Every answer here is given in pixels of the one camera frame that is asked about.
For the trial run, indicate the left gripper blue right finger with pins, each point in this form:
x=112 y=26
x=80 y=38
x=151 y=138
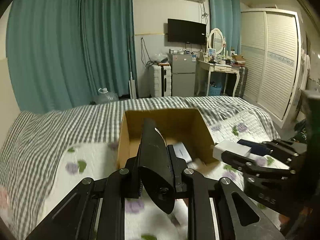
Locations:
x=177 y=167

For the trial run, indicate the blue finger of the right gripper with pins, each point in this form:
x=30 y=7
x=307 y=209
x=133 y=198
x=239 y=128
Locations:
x=252 y=147

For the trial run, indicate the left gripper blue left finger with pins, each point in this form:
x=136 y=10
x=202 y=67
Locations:
x=133 y=184

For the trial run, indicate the grey UGREEN power bank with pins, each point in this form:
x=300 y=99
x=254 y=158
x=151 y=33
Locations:
x=181 y=152

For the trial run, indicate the white charger block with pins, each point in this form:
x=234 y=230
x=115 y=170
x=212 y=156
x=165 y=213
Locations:
x=230 y=146

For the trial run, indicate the black sheathed knife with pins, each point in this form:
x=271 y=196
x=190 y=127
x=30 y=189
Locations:
x=154 y=167

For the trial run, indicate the brown cardboard box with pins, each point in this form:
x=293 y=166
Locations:
x=175 y=125

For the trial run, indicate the blue plastic basket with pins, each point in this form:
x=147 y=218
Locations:
x=214 y=90

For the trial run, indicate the dark grey suitcase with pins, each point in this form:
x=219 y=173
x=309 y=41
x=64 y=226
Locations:
x=243 y=71

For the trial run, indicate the white dressing table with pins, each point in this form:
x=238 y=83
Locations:
x=209 y=73

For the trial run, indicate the white ribbed suitcase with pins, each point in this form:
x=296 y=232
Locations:
x=160 y=80

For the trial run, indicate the clear water jug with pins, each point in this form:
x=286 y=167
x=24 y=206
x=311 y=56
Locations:
x=104 y=96

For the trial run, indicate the white flat mop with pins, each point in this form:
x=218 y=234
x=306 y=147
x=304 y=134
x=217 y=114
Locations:
x=132 y=84

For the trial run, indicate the grey small refrigerator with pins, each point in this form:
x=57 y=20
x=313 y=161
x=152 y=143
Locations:
x=183 y=72

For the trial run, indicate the white louvred wardrobe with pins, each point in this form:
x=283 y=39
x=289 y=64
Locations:
x=271 y=46

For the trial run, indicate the grey checked bed sheet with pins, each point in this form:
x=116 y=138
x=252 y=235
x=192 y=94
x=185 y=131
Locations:
x=35 y=142

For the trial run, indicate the white oval mirror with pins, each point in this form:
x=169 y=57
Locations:
x=216 y=40

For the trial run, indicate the teal curtain by wardrobe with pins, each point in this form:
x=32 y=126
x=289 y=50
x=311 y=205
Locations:
x=226 y=16

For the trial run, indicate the large teal curtain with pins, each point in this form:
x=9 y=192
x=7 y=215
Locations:
x=61 y=52

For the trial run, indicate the black wall television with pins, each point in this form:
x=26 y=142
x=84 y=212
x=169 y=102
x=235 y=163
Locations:
x=186 y=31

